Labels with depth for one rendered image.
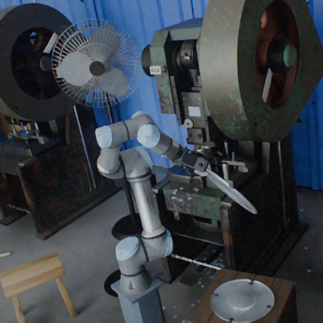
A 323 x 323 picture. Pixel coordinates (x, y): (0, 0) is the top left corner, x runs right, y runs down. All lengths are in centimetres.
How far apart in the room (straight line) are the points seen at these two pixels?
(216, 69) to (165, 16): 205
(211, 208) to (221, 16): 104
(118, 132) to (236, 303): 100
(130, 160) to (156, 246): 42
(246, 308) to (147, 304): 46
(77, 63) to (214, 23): 132
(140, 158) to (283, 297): 90
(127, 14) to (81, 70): 128
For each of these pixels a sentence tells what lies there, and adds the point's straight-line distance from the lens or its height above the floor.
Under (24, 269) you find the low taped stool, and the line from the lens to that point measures 288.
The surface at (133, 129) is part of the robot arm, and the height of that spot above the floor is 129.
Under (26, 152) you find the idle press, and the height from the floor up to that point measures 67.
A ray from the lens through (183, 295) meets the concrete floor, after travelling 286.
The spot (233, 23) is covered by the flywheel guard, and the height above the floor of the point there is 155.
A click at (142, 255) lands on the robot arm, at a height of 63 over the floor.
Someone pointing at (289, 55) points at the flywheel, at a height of 134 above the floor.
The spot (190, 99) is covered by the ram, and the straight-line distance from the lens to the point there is 249.
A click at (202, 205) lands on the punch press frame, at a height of 57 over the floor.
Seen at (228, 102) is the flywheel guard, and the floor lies 123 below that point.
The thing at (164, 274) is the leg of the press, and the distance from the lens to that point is 296.
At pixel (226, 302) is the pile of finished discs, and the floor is 35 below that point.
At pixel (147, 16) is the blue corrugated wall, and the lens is 409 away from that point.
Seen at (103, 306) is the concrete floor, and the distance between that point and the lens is 293.
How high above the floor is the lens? 180
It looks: 23 degrees down
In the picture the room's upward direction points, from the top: 11 degrees counter-clockwise
